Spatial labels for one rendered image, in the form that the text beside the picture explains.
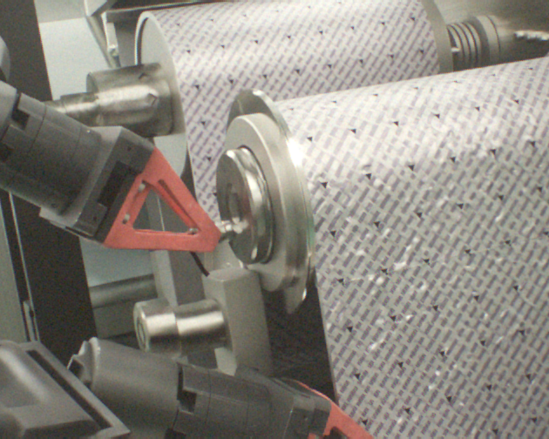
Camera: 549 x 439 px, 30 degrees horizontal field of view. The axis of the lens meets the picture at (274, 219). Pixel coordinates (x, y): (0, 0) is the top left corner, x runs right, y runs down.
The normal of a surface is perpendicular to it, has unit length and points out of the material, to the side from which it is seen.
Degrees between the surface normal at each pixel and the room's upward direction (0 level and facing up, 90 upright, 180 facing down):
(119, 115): 104
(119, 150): 93
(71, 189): 111
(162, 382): 61
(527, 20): 90
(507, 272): 91
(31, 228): 90
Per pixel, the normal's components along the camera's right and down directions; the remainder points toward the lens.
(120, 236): 0.67, 0.22
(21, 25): 0.33, 0.04
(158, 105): 0.36, 0.28
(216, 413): 0.42, -0.24
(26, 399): 0.14, -0.76
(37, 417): 0.48, -0.85
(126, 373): 0.45, -0.50
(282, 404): -0.89, -0.30
